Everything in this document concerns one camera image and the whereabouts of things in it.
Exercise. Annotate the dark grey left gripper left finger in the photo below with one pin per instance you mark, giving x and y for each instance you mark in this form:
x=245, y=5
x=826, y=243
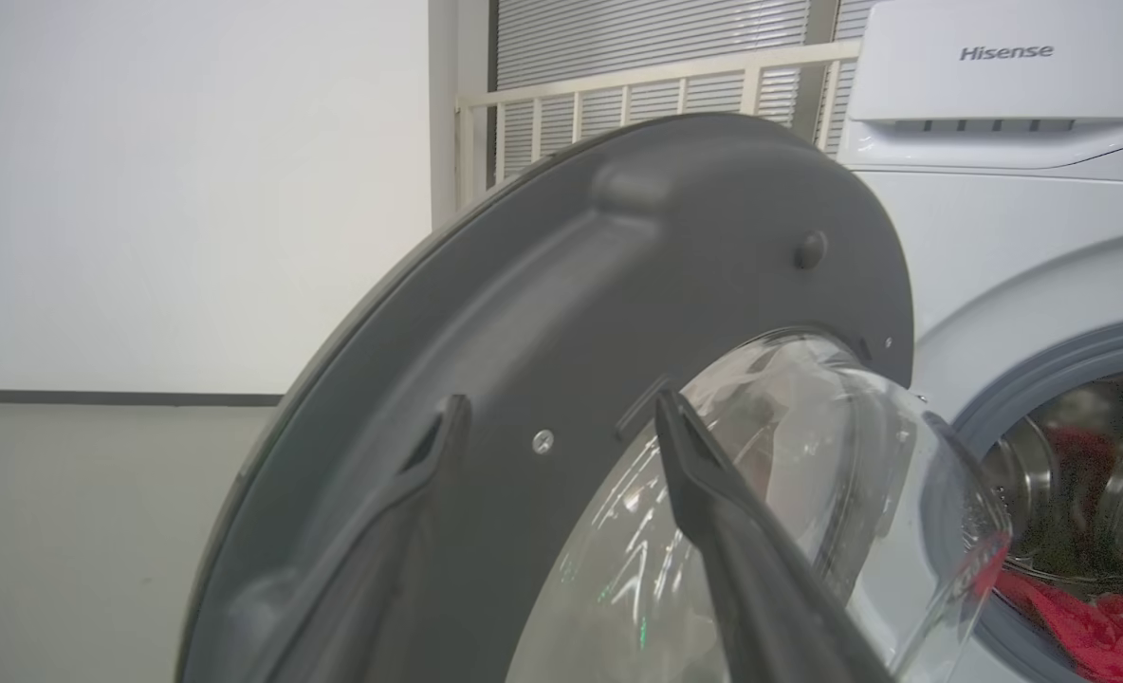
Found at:
x=362, y=607

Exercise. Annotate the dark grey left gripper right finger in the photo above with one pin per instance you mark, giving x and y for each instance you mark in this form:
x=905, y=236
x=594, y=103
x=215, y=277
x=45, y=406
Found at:
x=761, y=588

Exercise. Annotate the red cloth garment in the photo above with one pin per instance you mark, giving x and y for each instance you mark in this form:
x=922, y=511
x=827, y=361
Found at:
x=1093, y=636

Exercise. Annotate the round black glass washer door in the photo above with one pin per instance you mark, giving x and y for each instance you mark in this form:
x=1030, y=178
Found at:
x=543, y=313

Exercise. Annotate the white front-load washing machine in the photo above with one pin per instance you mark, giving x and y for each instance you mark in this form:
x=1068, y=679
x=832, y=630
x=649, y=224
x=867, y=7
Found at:
x=998, y=237

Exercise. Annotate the cream metal window railing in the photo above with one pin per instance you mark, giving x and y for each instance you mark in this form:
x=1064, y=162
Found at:
x=618, y=85

